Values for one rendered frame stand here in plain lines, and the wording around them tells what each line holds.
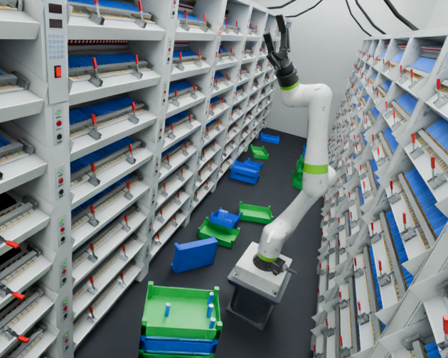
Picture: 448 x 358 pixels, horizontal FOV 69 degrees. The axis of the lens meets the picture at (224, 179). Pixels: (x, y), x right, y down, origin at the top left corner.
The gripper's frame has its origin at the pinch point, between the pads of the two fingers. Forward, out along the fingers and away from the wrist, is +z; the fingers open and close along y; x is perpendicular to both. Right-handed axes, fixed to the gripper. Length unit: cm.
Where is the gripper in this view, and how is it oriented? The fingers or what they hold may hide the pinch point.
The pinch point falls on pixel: (273, 26)
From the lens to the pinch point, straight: 146.1
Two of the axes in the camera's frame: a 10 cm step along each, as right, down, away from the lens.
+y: 4.3, -7.7, 4.7
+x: 8.2, 1.3, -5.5
